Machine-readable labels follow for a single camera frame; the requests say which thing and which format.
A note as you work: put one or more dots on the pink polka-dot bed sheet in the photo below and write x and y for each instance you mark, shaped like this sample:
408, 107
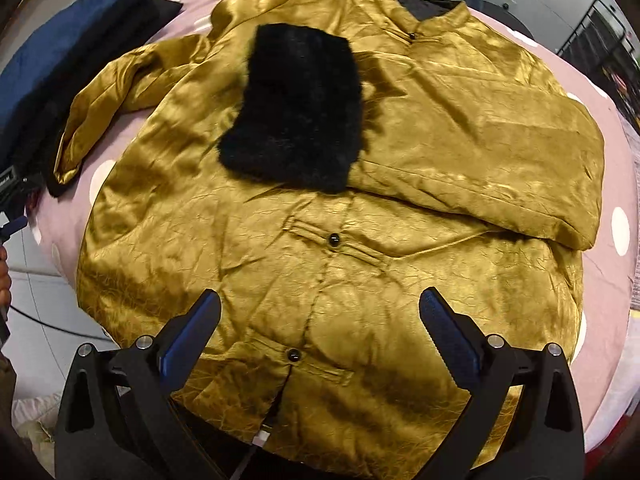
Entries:
607, 280

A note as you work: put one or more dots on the black folded garment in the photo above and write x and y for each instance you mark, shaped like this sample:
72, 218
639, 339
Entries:
75, 110

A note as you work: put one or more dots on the gold satin jacket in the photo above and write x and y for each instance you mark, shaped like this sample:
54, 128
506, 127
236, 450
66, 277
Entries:
280, 240

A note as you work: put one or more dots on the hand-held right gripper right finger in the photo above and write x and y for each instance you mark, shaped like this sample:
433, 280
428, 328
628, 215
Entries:
450, 342

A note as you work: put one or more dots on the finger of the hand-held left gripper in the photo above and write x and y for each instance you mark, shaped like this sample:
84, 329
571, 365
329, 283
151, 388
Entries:
12, 226

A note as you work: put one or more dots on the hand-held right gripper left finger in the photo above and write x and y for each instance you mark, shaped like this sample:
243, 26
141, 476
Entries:
187, 345

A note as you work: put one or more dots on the person's left hand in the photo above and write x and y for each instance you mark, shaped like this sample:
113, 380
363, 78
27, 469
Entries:
4, 280

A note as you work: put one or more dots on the navy blue folded garment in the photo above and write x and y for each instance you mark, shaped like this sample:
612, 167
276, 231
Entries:
60, 45

